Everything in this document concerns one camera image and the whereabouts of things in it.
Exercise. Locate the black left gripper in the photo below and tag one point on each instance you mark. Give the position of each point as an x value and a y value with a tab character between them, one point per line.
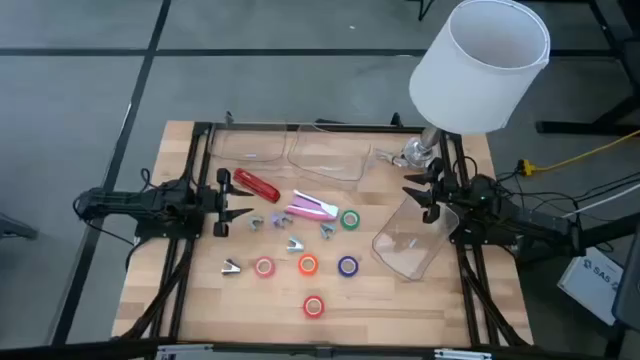
220	201

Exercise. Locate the white lamp shade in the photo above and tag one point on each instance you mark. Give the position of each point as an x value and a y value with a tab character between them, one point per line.
475	75

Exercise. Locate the black aluminium table frame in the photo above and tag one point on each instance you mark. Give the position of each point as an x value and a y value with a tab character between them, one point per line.
380	129

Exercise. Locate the grey staple remover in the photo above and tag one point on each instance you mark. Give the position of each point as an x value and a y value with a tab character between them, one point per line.
255	224
328	230

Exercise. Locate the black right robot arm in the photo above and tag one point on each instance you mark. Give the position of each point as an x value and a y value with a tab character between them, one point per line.
530	220

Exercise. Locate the black stand leg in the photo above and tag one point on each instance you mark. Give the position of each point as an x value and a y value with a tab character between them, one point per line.
424	7

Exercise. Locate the white cardboard box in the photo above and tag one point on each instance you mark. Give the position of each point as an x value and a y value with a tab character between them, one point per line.
590	285

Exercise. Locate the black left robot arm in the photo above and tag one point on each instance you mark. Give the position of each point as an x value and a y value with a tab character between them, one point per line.
125	200

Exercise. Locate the pink tape roll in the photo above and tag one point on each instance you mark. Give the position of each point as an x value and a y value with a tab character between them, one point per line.
257	267

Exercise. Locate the orange tape roll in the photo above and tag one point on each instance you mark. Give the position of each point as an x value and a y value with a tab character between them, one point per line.
301	265

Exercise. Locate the red stapler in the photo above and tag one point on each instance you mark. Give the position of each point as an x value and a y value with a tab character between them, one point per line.
256	185

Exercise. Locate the purple tape roll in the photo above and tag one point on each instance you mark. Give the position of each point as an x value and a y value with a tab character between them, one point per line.
340	266

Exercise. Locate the red tape roll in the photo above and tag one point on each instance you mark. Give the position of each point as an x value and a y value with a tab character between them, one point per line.
305	307

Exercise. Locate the dark stand foot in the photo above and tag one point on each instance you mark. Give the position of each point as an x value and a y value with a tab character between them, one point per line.
15	227

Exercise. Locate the silver metal bracket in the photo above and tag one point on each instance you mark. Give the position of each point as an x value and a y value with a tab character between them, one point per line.
462	354
182	351

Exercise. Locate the clear plastic bin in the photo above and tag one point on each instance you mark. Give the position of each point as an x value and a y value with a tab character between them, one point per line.
405	245
250	150
325	160

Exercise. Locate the black desk frame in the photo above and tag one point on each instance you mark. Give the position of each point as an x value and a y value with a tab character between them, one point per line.
585	127

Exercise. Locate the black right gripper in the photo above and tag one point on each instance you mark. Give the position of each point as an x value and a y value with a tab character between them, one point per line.
437	192

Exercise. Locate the green tape roll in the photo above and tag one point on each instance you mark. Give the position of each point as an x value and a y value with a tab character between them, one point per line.
342	220

